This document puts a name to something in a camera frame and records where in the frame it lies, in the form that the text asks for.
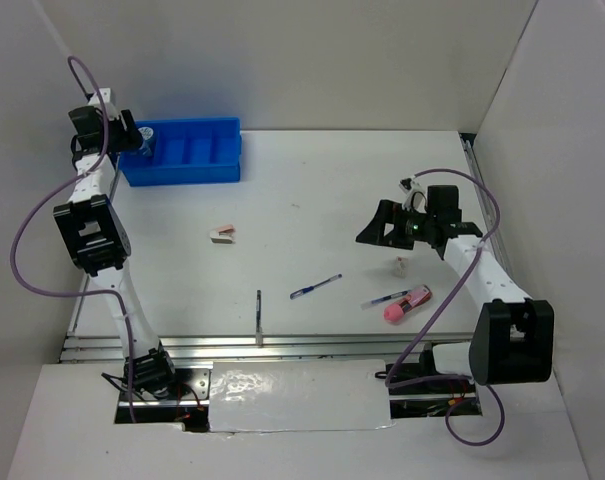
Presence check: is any pink white mini stapler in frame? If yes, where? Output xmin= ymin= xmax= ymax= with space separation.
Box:
xmin=209 ymin=224 xmax=235 ymax=244

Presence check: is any black gel pen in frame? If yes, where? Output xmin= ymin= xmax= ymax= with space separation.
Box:
xmin=255 ymin=289 xmax=263 ymax=348

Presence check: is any silver foil cover sheet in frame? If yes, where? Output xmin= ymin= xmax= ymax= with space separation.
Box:
xmin=208 ymin=360 xmax=393 ymax=433

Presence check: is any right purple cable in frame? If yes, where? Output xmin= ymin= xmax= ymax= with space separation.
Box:
xmin=384 ymin=167 xmax=507 ymax=446

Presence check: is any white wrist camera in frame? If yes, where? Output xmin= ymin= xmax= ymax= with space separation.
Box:
xmin=399 ymin=175 xmax=427 ymax=211
xmin=87 ymin=88 xmax=120 ymax=121

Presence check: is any aluminium right rail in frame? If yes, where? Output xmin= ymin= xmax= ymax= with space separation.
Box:
xmin=459 ymin=132 xmax=541 ymax=354

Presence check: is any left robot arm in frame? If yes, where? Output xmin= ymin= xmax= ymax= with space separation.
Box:
xmin=53 ymin=104 xmax=180 ymax=399

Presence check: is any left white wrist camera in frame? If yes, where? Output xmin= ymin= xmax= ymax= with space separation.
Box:
xmin=87 ymin=88 xmax=120 ymax=121

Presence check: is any dark blue gel pen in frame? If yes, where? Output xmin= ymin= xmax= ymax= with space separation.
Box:
xmin=360 ymin=290 xmax=410 ymax=310

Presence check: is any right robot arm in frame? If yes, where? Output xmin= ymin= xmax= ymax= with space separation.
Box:
xmin=356 ymin=180 xmax=554 ymax=392

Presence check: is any aluminium rail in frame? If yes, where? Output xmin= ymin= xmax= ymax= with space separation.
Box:
xmin=459 ymin=132 xmax=541 ymax=354
xmin=59 ymin=331 xmax=528 ymax=362

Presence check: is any blue clear ballpoint pen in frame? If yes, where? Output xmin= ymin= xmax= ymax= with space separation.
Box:
xmin=289 ymin=273 xmax=343 ymax=300

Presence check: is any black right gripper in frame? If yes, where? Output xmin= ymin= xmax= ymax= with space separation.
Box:
xmin=356 ymin=199 xmax=437 ymax=250

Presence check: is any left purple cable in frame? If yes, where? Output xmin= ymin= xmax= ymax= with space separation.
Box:
xmin=9 ymin=55 xmax=138 ymax=425

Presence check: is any pink capped marker tube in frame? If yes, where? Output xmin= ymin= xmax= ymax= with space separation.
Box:
xmin=383 ymin=285 xmax=432 ymax=324

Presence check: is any purple cable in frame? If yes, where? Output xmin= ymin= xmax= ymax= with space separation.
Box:
xmin=384 ymin=167 xmax=507 ymax=446
xmin=9 ymin=55 xmax=138 ymax=425

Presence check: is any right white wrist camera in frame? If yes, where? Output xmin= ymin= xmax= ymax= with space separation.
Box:
xmin=399 ymin=175 xmax=427 ymax=211

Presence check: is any aluminium front rail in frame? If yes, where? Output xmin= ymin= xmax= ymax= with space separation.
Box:
xmin=59 ymin=331 xmax=528 ymax=362

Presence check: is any white staples box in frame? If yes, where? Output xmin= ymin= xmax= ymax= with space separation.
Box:
xmin=393 ymin=256 xmax=409 ymax=278

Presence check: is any blue compartment tray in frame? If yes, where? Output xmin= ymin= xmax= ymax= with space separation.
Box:
xmin=119 ymin=117 xmax=242 ymax=187

